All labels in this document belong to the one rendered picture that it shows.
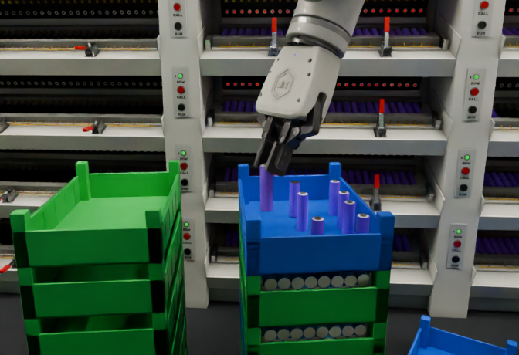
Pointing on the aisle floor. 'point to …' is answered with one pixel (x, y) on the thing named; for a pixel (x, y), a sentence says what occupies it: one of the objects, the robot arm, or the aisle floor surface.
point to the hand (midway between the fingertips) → (273, 157)
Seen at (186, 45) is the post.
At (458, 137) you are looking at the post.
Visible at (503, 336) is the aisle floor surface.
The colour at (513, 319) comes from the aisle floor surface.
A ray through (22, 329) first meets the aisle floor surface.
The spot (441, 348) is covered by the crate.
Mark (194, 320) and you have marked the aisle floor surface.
